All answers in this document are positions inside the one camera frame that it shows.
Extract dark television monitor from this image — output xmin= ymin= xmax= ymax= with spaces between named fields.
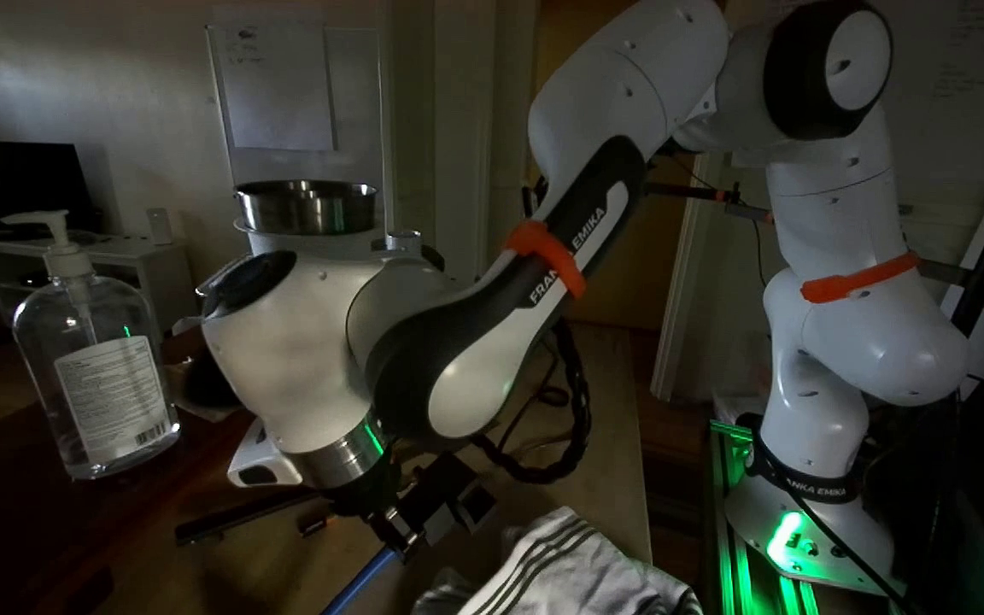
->
xmin=0 ymin=141 xmax=103 ymax=234

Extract white striped cloth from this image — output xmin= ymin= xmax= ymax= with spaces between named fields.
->
xmin=411 ymin=506 xmax=706 ymax=615

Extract white paper sheet on wall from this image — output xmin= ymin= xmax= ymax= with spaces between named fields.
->
xmin=211 ymin=19 xmax=336 ymax=154

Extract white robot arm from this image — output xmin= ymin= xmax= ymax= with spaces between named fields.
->
xmin=202 ymin=0 xmax=965 ymax=591

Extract clear hand sanitizer pump bottle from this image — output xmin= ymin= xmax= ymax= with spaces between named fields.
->
xmin=6 ymin=209 xmax=181 ymax=482

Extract steel mixing bowl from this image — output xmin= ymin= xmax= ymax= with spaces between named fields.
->
xmin=237 ymin=178 xmax=376 ymax=237

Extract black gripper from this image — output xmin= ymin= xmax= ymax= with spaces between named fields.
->
xmin=336 ymin=455 xmax=492 ymax=555

